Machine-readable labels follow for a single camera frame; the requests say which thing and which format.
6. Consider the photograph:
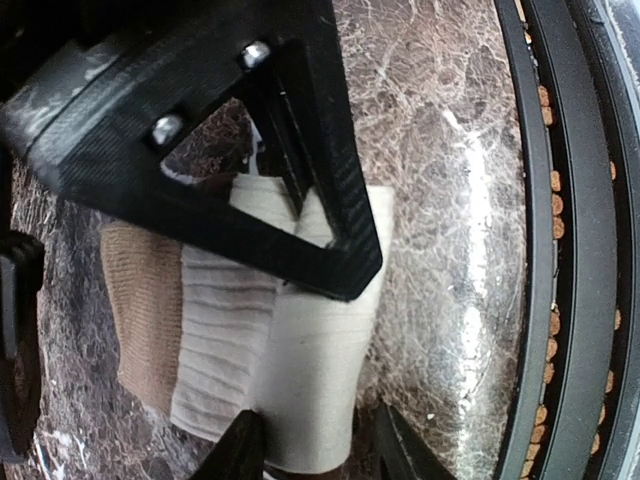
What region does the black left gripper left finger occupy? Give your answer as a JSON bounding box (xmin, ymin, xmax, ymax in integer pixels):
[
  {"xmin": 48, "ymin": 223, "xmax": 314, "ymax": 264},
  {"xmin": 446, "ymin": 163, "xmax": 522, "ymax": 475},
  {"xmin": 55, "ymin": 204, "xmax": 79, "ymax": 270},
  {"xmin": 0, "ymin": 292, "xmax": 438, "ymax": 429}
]
[{"xmin": 190, "ymin": 410, "xmax": 265, "ymax": 480}]

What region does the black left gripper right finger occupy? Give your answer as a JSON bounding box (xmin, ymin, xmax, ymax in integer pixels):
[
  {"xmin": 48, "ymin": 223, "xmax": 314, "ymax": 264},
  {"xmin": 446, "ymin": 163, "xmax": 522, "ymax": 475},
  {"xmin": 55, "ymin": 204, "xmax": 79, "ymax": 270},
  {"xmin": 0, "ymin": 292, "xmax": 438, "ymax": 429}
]
[{"xmin": 374, "ymin": 403, "xmax": 443, "ymax": 480}]

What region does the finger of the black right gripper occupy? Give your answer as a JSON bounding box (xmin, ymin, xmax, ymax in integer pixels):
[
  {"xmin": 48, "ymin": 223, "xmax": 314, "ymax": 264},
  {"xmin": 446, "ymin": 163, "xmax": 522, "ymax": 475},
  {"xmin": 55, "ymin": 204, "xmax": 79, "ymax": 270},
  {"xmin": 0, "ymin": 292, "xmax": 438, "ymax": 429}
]
[{"xmin": 1, "ymin": 1, "xmax": 382, "ymax": 301}]

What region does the beige brown block sock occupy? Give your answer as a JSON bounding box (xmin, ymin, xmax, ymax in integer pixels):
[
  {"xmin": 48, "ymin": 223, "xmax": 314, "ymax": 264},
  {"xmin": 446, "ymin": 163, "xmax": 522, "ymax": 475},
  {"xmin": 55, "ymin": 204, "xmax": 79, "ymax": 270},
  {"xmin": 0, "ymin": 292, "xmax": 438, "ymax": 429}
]
[{"xmin": 99, "ymin": 172, "xmax": 396, "ymax": 476}]

